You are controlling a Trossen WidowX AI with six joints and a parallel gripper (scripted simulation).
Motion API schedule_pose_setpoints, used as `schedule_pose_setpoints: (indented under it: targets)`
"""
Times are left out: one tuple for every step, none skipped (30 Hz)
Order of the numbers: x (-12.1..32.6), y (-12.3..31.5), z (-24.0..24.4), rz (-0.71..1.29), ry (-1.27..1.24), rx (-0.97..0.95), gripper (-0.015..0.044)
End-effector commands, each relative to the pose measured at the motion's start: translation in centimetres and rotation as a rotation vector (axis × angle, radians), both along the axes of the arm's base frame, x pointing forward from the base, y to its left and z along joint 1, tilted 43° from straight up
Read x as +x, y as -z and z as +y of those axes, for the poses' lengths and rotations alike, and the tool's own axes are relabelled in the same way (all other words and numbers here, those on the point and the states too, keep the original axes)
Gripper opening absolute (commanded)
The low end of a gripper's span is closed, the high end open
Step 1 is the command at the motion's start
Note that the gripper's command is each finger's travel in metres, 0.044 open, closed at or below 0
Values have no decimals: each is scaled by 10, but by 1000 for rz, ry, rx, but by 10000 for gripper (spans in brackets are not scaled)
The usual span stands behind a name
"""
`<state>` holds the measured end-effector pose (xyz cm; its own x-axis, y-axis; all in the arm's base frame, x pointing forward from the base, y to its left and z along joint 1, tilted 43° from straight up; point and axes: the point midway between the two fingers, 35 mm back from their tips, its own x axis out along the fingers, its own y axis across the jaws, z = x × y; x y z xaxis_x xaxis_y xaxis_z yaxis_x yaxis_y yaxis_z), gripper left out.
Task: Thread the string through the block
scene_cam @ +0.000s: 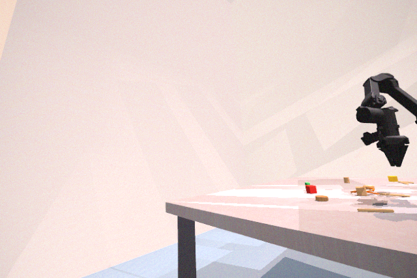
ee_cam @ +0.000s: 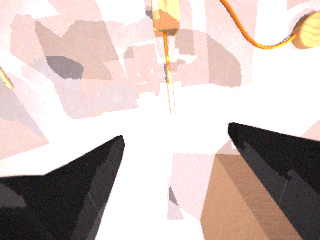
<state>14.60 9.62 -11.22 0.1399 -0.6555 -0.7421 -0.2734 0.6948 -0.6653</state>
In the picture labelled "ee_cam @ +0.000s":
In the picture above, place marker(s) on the thin wooden stick with orange string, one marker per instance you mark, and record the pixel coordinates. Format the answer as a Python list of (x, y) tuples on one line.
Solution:
[(168, 66)]

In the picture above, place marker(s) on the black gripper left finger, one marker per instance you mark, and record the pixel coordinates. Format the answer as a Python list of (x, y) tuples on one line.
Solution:
[(69, 202)]

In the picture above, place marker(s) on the light wooden stick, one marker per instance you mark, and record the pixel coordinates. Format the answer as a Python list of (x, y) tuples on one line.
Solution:
[(5, 79)]

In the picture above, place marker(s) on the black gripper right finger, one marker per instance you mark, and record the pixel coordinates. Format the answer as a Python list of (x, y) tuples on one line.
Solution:
[(289, 169)]

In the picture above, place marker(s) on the round wooden button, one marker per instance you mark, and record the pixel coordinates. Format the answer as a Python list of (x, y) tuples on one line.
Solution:
[(308, 31)]

